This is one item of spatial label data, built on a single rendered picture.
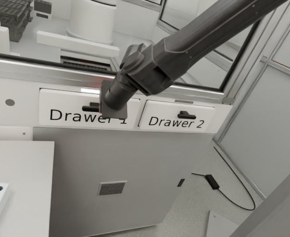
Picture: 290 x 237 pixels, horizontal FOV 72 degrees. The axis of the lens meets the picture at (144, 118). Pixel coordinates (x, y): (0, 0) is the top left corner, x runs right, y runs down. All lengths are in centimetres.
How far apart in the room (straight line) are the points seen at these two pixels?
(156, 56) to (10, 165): 46
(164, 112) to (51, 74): 37
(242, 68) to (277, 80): 135
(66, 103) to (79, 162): 27
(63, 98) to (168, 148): 47
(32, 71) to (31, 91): 6
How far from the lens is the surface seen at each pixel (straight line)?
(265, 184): 219
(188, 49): 35
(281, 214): 131
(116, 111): 51
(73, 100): 60
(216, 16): 34
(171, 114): 72
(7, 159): 64
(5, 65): 59
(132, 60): 37
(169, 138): 82
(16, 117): 67
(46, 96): 60
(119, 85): 42
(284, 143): 206
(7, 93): 63
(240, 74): 82
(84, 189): 92
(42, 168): 61
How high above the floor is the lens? 121
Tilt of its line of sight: 31 degrees down
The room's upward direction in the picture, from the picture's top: 19 degrees clockwise
